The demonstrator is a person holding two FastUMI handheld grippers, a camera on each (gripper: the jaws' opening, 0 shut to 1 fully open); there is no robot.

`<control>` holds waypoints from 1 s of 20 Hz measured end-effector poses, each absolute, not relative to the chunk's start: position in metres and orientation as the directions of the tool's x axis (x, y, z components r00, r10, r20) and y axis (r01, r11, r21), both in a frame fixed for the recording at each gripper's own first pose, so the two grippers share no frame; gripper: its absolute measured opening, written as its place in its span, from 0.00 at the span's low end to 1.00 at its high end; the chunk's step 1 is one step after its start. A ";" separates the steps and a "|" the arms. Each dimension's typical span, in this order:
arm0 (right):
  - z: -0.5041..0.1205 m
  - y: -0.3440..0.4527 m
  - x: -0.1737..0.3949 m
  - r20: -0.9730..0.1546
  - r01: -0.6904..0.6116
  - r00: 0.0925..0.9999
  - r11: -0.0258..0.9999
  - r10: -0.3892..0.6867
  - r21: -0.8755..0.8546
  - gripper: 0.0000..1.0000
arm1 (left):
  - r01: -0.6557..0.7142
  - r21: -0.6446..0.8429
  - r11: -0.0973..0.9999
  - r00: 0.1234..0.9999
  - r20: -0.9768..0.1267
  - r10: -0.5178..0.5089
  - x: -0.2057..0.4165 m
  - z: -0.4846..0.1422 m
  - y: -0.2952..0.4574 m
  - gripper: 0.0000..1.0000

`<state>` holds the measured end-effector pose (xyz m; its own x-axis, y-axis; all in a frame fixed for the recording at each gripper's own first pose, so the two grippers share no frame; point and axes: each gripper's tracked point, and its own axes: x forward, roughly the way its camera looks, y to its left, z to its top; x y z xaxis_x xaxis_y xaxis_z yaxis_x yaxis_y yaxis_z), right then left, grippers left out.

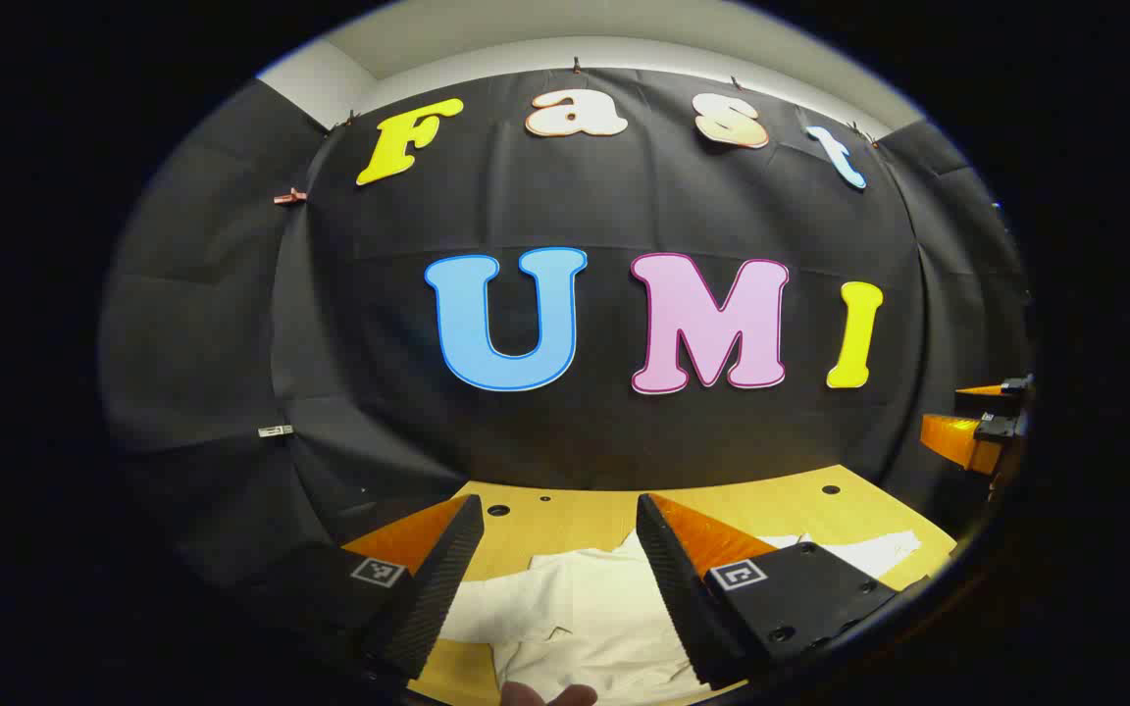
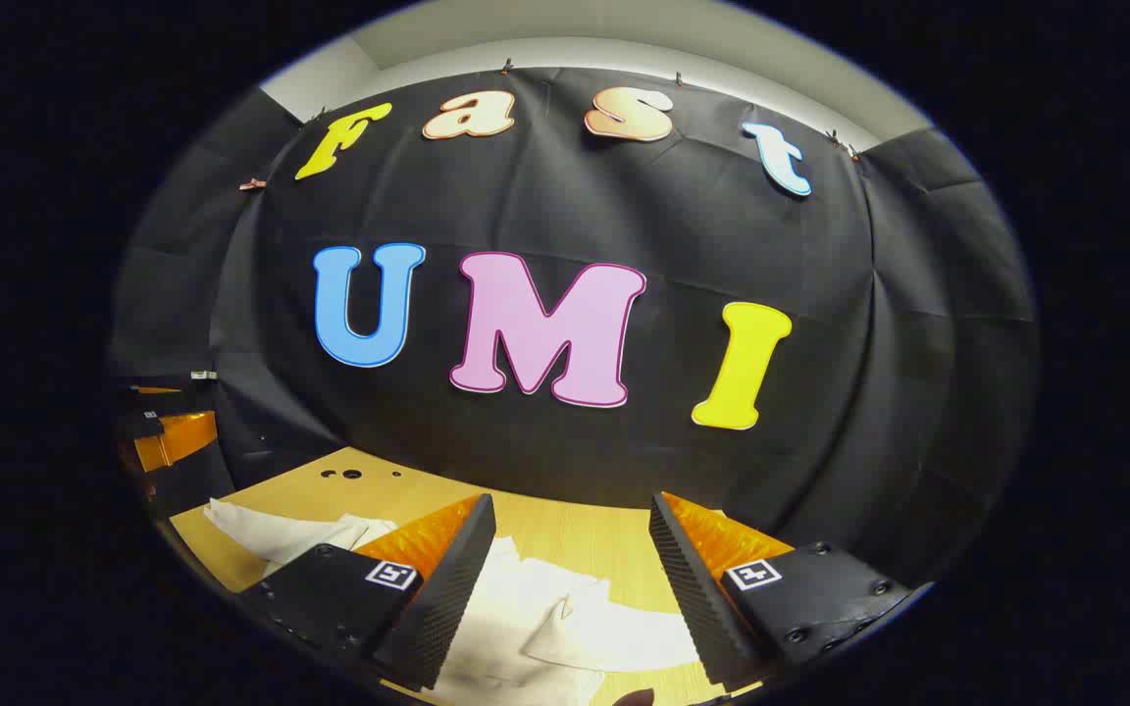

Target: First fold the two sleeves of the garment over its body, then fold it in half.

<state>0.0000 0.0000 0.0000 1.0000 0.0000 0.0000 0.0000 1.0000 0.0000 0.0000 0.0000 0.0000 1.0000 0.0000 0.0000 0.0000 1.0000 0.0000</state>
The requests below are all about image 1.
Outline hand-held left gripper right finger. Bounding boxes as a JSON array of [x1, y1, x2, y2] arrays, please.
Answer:
[[636, 493, 901, 689]]

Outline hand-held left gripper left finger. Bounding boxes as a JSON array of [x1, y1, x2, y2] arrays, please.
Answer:
[[231, 494, 486, 687]]

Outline cream sweatshirt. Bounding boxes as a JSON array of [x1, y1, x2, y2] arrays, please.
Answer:
[[442, 529, 922, 705]]

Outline black backdrop cloth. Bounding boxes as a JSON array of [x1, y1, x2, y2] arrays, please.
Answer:
[[99, 67, 1035, 589]]

